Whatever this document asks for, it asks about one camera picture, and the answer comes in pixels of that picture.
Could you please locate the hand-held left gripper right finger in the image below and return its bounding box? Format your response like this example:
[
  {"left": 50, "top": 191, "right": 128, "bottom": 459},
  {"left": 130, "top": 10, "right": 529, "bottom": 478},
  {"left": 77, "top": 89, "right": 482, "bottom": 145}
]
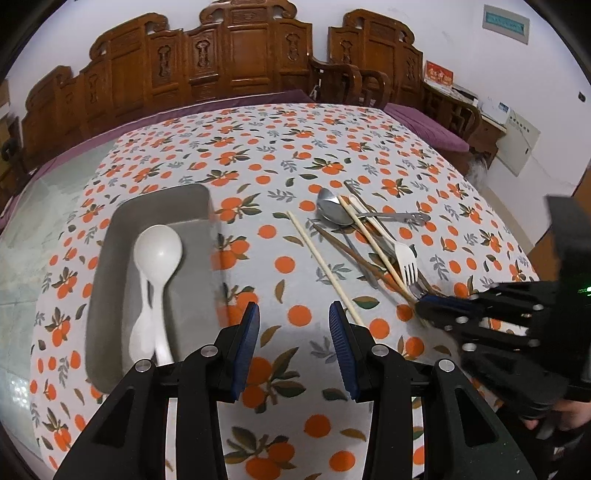
[{"left": 328, "top": 300, "right": 539, "bottom": 480}]

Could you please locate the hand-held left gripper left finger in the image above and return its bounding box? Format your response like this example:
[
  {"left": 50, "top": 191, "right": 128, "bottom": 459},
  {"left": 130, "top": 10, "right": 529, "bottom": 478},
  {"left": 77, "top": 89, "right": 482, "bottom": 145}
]
[{"left": 53, "top": 302, "right": 262, "bottom": 480}]

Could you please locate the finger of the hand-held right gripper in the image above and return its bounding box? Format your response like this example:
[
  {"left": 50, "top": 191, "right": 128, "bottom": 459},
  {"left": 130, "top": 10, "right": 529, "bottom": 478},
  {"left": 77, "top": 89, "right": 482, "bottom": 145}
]
[
  {"left": 414, "top": 281, "right": 561, "bottom": 326},
  {"left": 443, "top": 316, "right": 573, "bottom": 416}
]

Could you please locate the white plastic fork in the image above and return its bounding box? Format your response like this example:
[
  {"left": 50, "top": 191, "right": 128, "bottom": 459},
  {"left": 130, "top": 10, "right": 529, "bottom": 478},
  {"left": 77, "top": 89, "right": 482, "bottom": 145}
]
[{"left": 349, "top": 193, "right": 419, "bottom": 285}]

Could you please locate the metal fork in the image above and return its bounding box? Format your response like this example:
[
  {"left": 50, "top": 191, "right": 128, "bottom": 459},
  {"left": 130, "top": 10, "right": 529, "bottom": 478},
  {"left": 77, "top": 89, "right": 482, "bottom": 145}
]
[{"left": 367, "top": 231, "right": 437, "bottom": 298}]

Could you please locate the grey metal tray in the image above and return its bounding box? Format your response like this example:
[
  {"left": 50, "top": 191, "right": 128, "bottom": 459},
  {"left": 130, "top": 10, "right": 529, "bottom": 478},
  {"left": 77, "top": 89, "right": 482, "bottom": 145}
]
[{"left": 84, "top": 184, "right": 227, "bottom": 391}]

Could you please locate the brown wooden chopstick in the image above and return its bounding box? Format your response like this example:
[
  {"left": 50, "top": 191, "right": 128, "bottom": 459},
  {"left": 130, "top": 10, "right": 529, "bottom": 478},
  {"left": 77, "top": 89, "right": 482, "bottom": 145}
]
[
  {"left": 323, "top": 225, "right": 386, "bottom": 289},
  {"left": 314, "top": 224, "right": 419, "bottom": 303}
]

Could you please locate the light wooden chopstick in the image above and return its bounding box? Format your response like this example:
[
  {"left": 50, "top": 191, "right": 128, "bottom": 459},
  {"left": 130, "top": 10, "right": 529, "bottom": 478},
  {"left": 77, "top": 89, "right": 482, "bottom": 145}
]
[
  {"left": 287, "top": 211, "right": 365, "bottom": 326},
  {"left": 338, "top": 195, "right": 419, "bottom": 305}
]

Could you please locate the person's right hand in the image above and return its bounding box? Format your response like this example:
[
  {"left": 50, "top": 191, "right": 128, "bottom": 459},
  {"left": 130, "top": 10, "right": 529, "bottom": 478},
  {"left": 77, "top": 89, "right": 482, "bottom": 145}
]
[{"left": 522, "top": 398, "right": 591, "bottom": 432}]

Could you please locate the small white plastic spoon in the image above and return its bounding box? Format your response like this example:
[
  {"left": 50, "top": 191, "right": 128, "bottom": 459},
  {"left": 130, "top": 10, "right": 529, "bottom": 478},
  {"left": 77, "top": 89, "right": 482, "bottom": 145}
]
[{"left": 128, "top": 277, "right": 160, "bottom": 363}]

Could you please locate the clear plastic bag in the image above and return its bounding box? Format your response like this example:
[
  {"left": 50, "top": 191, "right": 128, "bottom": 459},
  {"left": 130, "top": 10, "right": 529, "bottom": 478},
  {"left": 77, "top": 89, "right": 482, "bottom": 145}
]
[{"left": 466, "top": 154, "right": 492, "bottom": 190}]

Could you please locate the large white plastic spoon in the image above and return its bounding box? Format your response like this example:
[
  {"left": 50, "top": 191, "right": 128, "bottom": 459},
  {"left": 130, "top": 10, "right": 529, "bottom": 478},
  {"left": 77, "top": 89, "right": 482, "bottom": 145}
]
[{"left": 133, "top": 224, "right": 184, "bottom": 366}]

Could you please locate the orange print tablecloth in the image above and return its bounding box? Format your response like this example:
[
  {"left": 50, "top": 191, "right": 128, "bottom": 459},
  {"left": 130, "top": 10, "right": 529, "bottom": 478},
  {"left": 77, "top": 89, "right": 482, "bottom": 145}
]
[{"left": 28, "top": 102, "right": 541, "bottom": 480}]

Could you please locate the red box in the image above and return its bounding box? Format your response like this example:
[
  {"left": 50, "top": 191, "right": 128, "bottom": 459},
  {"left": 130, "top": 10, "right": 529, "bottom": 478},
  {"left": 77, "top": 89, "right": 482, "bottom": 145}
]
[{"left": 424, "top": 60, "right": 453, "bottom": 86}]

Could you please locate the wooden armchair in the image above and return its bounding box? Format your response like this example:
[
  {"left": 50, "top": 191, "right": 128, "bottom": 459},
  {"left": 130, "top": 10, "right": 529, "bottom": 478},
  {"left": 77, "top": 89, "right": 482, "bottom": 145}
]
[{"left": 307, "top": 55, "right": 391, "bottom": 109}]

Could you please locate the short carved wooden bench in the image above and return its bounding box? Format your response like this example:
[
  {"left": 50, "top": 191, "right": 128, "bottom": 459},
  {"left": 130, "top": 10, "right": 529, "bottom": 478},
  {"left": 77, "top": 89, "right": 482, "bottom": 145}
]
[{"left": 328, "top": 10, "right": 426, "bottom": 109}]

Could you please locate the long carved wooden bench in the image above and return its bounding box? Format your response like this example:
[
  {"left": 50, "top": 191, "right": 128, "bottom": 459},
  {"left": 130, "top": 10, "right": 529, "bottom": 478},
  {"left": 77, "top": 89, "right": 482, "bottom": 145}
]
[{"left": 21, "top": 0, "right": 315, "bottom": 171}]

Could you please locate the white wall cabinet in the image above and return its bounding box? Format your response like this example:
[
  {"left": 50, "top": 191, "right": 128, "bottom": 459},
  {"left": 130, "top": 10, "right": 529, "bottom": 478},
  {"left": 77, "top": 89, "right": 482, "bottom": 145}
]
[{"left": 496, "top": 104, "right": 541, "bottom": 176}]

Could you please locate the wall panel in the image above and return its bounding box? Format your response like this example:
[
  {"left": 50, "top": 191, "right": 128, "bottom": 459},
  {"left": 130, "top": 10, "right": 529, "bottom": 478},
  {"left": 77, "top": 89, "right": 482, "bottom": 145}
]
[{"left": 482, "top": 4, "right": 531, "bottom": 44}]

